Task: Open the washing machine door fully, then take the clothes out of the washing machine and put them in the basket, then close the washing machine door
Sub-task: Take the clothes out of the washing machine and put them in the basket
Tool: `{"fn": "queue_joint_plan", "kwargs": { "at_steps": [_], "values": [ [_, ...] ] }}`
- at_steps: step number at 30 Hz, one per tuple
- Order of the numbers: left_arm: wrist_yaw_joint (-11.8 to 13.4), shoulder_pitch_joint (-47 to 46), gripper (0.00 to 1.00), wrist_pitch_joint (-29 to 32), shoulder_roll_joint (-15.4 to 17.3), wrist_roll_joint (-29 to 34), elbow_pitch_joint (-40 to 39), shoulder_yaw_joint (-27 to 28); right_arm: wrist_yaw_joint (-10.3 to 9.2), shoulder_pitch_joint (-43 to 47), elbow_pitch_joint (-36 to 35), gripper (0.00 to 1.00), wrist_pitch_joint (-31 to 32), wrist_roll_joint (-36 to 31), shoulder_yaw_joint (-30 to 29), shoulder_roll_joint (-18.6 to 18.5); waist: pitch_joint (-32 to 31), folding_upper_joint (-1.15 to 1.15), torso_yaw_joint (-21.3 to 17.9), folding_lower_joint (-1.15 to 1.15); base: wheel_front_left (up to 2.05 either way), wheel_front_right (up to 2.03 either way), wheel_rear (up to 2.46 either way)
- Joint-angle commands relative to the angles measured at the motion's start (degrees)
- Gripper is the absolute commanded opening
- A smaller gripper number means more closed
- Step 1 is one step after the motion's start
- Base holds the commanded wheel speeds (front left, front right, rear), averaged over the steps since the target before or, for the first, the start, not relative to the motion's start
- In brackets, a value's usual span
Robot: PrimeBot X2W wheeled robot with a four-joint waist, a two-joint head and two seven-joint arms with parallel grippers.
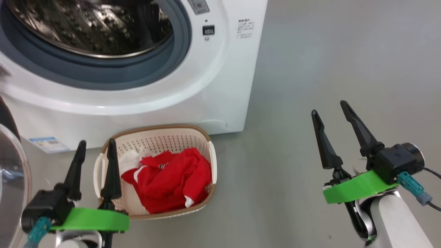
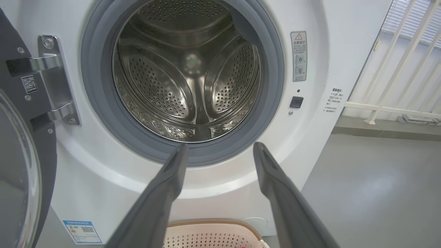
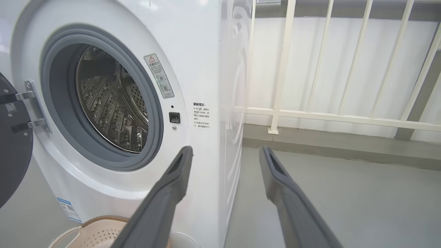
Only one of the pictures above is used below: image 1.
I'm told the grey warning sticker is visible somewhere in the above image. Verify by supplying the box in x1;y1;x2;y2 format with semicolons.
188;0;210;15

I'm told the red and white garment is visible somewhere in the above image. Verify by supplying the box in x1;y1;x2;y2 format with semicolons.
119;147;213;215

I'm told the washing machine glass door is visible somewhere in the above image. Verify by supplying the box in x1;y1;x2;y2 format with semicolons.
0;96;32;248

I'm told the round white filter cover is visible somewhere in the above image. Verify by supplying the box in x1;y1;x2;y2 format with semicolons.
198;119;228;135

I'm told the white front-load washing machine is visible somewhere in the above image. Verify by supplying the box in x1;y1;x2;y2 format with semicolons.
0;0;268;152

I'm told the blue energy label sticker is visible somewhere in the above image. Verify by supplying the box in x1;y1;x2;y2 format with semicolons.
28;136;70;154

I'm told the cream perforated laundry basket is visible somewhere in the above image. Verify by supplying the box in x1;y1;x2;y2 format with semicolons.
93;124;218;220

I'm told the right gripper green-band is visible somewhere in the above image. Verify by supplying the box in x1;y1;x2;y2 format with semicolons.
311;100;400;204

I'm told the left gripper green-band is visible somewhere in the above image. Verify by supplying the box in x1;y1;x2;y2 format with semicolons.
50;138;130;233

